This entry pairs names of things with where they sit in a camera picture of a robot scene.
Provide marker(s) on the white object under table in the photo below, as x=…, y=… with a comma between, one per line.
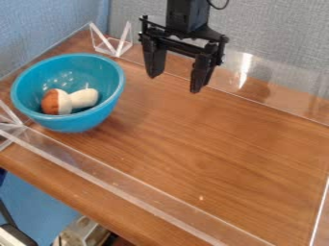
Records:
x=82, y=233

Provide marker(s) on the clear acrylic barrier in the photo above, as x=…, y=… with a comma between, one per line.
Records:
x=281, y=87
x=145, y=196

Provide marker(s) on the plush brown white mushroom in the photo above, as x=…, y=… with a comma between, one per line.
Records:
x=59, y=102

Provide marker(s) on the clear acrylic back barrier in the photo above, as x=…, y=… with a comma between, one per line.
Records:
x=281, y=87

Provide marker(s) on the blue plastic bowl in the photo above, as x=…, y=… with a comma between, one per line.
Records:
x=70, y=72

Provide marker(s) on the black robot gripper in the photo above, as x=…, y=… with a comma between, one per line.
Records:
x=182, y=32

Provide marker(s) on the clear acrylic corner bracket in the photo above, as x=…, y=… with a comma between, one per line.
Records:
x=110, y=45

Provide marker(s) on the clear acrylic front barrier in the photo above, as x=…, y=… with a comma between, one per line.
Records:
x=145, y=196

